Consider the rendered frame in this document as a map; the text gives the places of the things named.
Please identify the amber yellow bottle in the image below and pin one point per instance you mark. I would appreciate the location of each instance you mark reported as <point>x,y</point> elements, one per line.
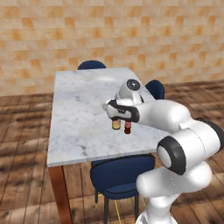
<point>116,124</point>

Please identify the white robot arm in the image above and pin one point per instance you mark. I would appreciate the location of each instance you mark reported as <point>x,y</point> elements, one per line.
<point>186,140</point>

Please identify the brown wooden table leg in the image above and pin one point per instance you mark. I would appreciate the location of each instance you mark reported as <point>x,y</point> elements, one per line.
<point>60,195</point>

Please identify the dark red bottle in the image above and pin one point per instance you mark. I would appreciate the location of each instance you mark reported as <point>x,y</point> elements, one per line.
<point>127,128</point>

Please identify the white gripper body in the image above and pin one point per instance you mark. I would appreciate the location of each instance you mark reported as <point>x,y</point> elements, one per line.
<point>113,112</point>

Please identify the blue upholstered chair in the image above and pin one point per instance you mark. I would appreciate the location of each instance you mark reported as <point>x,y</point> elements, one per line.
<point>157,88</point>
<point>116,175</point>
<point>91,65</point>

